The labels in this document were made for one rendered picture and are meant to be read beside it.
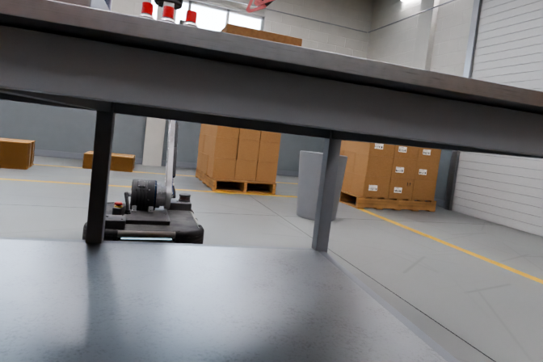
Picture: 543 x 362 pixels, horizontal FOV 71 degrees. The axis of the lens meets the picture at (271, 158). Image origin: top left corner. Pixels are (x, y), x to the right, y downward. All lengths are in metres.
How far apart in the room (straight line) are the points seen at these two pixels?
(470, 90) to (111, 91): 0.42
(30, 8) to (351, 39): 7.69
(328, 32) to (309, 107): 7.32
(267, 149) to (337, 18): 3.88
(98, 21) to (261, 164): 4.39
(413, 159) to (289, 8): 3.88
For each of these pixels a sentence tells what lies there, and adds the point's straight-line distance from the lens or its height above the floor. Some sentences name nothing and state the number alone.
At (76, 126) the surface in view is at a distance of 6.80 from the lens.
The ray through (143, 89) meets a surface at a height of 0.76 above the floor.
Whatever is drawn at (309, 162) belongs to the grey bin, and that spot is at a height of 0.53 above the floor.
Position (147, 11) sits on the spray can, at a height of 1.06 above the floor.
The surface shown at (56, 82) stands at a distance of 0.45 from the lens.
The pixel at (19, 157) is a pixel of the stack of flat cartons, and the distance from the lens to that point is 5.33.
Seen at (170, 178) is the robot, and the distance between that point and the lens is 2.16.
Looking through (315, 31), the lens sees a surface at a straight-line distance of 7.65.
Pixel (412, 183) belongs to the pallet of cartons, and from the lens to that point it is 5.05.
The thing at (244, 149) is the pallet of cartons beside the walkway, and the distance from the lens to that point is 4.67.
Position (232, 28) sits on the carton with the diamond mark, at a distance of 1.48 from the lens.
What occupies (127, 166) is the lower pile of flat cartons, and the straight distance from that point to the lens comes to 5.66.
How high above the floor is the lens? 0.73
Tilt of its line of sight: 3 degrees down
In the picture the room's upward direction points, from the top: 7 degrees clockwise
